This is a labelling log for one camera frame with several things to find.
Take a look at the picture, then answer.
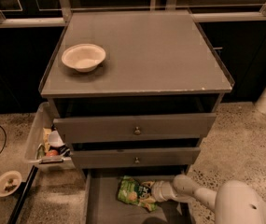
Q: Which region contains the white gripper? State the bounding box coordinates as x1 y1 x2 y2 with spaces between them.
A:
151 181 177 203

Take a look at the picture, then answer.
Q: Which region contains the green rice chip bag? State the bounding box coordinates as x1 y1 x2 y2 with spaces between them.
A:
117 175 157 212

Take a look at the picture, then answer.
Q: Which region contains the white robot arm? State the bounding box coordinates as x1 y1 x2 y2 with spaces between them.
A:
157 102 266 224

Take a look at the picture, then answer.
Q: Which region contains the bottom grey open drawer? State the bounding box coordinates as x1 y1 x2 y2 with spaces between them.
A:
83 166 195 224

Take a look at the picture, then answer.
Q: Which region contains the middle grey drawer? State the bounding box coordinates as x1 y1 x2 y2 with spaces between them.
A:
71 147 201 169

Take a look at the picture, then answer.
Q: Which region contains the top grey drawer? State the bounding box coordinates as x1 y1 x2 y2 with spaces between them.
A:
53 113 216 143

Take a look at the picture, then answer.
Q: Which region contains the grey drawer cabinet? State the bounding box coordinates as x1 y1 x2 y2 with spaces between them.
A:
38 10 235 173

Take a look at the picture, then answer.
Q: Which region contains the red item in bin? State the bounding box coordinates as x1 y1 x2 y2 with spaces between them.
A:
46 149 59 157

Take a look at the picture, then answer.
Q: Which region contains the white cup in bin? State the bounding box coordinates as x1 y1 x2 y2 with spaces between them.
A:
48 131 64 147

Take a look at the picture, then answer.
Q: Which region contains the clear plastic storage bin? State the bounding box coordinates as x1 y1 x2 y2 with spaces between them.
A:
24 102 75 172

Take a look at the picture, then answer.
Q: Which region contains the black floor bar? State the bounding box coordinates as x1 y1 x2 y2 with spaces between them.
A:
7 166 38 224

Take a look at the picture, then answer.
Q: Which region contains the white bowl on floor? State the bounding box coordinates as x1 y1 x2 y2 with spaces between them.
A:
0 171 22 197

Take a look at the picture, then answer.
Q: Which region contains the white paper bowl on cabinet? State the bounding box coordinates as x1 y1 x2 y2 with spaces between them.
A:
62 44 106 73

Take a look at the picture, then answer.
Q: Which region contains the metal railing frame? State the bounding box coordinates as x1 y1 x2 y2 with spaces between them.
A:
0 0 266 29

